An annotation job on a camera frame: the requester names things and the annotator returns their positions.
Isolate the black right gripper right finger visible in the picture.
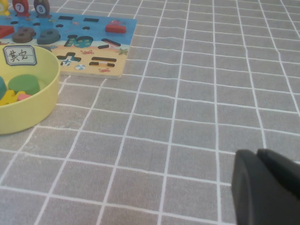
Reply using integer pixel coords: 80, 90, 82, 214
256, 148, 300, 199

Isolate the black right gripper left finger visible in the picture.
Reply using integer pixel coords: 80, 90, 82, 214
231, 149, 300, 225

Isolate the wooden number puzzle board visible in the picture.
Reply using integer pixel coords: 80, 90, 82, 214
0, 10, 138, 80

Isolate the yellow plastic bowl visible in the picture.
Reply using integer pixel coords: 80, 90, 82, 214
0, 44, 60, 135

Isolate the grey white-grid tablecloth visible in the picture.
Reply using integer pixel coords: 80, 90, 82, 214
0, 0, 300, 225

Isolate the pink greater-than wooden block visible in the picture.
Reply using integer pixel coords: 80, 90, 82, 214
15, 91, 32, 101

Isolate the green round wooden block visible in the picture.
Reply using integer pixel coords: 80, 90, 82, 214
8, 74, 41, 96

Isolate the dark grey wooden number nine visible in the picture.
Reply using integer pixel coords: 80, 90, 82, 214
36, 29, 61, 45

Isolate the yellow plus wooden block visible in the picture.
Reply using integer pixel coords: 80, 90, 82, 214
0, 90, 19, 106

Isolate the teal heart wooden block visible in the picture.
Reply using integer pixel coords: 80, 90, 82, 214
0, 76, 8, 100

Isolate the brown fish peg eight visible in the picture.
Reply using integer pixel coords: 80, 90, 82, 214
32, 0, 52, 19

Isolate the brown wooden number eight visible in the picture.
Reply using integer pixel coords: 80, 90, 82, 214
11, 26, 36, 44

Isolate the red fish peg seven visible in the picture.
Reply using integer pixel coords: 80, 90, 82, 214
12, 0, 30, 17

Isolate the yellow fish peg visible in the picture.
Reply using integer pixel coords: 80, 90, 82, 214
0, 1, 10, 16

